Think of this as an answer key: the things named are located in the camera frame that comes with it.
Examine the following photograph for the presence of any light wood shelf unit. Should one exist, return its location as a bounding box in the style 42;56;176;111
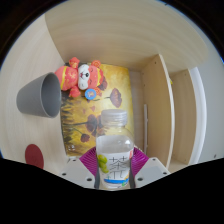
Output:
139;53;208;168

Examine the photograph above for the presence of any grey ribbed mug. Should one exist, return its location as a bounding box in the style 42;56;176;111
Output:
15;72;63;119

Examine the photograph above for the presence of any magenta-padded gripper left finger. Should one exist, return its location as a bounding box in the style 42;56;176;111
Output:
59;147;100;190

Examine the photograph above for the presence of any flat round red coaster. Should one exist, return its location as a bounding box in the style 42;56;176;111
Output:
24;143;45;170

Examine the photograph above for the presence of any yellow poppy flower painting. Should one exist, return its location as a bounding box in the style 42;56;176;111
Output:
59;63;135;158

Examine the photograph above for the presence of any red plush mouse toy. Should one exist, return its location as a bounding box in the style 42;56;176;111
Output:
54;57;105;101

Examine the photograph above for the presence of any clear plastic drink bottle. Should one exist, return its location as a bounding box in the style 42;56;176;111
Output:
95;109;135;190

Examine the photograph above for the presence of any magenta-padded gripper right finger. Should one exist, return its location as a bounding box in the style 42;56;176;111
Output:
128;148;172;190

